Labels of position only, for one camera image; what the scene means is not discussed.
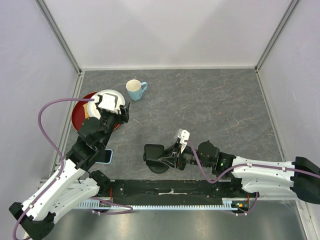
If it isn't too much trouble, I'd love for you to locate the white paper plate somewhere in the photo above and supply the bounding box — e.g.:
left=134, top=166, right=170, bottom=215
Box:
left=87, top=89, right=126, bottom=119

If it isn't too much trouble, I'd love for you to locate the purple cable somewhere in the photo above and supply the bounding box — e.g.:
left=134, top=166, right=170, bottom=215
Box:
left=12, top=97, right=135, bottom=240
left=186, top=139, right=298, bottom=216

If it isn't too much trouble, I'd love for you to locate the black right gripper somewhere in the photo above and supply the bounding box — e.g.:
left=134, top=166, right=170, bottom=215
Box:
left=157, top=141, right=211, bottom=170

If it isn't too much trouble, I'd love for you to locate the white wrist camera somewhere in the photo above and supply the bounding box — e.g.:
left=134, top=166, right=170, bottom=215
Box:
left=175, top=128, right=190, bottom=154
left=97, top=93, right=120, bottom=114

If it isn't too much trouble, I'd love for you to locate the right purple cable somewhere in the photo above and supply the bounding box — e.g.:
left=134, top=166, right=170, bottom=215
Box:
left=186, top=139, right=298, bottom=216

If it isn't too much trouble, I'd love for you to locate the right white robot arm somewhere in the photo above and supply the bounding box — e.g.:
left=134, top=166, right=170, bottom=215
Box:
left=151, top=141, right=320, bottom=205

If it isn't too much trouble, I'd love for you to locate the black round-base phone stand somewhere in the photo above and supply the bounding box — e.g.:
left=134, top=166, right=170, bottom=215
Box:
left=146, top=160, right=171, bottom=174

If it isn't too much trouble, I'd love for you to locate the black smartphone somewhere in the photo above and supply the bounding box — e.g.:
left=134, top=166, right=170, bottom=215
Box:
left=143, top=144, right=165, bottom=162

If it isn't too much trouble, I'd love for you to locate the light blue cable duct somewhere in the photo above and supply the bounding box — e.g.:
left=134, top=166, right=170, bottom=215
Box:
left=74, top=199, right=245, bottom=212

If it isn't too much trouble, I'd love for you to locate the blue-cased smartphone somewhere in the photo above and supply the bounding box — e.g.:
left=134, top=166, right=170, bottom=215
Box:
left=96, top=149, right=113, bottom=165

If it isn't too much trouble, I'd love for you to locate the red round tray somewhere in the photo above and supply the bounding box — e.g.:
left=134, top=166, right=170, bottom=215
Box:
left=71, top=91, right=107, bottom=131

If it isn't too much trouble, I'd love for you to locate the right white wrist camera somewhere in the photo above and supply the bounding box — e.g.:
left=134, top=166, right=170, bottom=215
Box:
left=175, top=128, right=190, bottom=154

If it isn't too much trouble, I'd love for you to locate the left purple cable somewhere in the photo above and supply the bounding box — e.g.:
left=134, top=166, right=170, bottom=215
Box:
left=12, top=97, right=135, bottom=240

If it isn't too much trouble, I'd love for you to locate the light blue ceramic mug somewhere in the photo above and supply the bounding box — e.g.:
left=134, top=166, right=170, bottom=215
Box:
left=125, top=79, right=148, bottom=102

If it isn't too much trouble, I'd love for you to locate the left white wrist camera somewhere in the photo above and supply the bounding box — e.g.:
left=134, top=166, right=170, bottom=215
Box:
left=97, top=93, right=120, bottom=114

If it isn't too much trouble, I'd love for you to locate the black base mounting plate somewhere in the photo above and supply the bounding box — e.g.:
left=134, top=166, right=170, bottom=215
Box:
left=97, top=179, right=256, bottom=205

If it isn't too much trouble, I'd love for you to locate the yellow sponge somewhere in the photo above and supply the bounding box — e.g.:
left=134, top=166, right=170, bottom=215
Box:
left=83, top=103, right=90, bottom=119

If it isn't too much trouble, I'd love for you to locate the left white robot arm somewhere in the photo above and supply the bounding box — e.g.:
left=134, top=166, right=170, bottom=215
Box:
left=9, top=98, right=130, bottom=240

